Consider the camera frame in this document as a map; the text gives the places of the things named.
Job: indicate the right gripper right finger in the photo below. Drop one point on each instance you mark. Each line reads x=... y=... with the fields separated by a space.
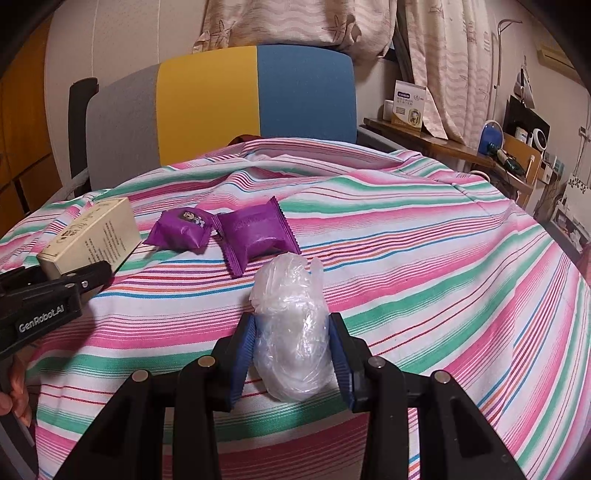
x=349 y=356

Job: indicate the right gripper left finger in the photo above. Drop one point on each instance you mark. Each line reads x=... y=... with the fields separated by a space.
x=234 y=355

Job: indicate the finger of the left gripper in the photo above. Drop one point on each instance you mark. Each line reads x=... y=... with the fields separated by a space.
x=21 y=277
x=90 y=278

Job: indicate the large beige medicine box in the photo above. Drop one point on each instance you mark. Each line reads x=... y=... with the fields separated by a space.
x=105 y=232

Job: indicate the clear plastic bag ball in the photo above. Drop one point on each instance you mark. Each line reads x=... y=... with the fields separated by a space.
x=292 y=353

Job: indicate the person's left hand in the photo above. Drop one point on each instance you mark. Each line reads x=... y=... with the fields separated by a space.
x=16 y=401

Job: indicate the wooden wardrobe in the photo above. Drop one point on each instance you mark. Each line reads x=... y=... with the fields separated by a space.
x=29 y=176

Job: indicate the purple snack packet right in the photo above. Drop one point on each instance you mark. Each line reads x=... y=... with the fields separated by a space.
x=252 y=232

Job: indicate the grey yellow blue chair back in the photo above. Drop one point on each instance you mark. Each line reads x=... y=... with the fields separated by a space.
x=191 y=105

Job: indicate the dark red cloth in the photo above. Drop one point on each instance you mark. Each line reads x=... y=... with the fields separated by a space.
x=244 y=138

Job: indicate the wooden side desk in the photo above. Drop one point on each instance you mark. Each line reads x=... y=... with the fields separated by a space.
x=457 y=155

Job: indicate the white blue product box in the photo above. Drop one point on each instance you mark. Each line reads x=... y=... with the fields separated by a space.
x=408 y=104

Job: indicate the pink patterned curtain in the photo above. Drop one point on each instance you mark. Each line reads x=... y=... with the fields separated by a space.
x=448 y=45

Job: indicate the white air conditioner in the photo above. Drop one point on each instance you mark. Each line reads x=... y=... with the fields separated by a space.
x=557 y=61

